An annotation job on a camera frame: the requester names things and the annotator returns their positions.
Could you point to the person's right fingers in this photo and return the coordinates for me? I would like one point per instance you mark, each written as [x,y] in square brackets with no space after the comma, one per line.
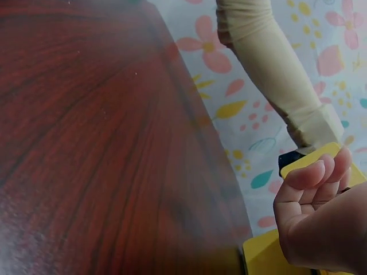
[311,177]

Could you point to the person's left forearm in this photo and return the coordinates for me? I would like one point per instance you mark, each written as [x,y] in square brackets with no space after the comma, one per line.
[269,60]

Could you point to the person's right hand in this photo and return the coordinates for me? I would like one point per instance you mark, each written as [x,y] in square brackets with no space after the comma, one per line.
[321,229]

